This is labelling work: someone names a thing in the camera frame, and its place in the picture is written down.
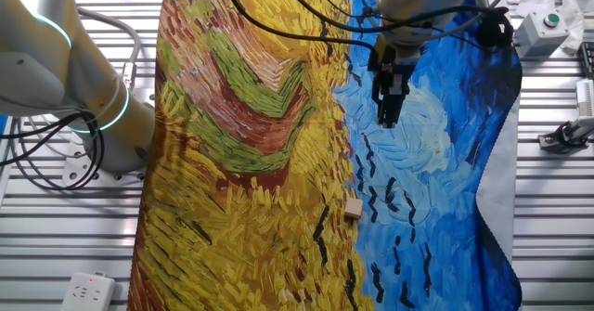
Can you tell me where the painted wheatfield print cloth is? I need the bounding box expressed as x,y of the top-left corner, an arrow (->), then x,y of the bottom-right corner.
127,0 -> 523,311

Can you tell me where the silver ribbed camera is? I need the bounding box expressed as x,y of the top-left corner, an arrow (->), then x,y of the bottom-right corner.
575,78 -> 594,118

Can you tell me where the grey box with green button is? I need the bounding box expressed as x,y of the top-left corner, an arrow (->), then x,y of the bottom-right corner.
513,8 -> 571,59

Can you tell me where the black cable plug bundle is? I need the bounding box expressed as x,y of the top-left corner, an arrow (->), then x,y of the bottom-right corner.
476,7 -> 515,51

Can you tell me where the black keyboard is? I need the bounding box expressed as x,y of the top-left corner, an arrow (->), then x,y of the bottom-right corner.
577,41 -> 594,80

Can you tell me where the black base cable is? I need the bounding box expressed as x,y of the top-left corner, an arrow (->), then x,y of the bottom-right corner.
0,110 -> 106,192
0,113 -> 100,187

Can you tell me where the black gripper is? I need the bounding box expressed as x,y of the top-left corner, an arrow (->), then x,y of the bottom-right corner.
368,35 -> 421,129

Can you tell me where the white power strip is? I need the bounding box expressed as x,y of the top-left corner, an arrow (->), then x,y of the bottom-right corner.
59,271 -> 117,311

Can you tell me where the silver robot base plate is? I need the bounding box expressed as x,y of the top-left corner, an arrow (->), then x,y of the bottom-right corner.
61,136 -> 148,188

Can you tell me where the thick grey cable with connector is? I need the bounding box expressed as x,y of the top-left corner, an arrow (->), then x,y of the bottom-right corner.
76,6 -> 143,93

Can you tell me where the small wooden block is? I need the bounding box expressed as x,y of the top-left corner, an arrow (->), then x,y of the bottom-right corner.
343,197 -> 365,220

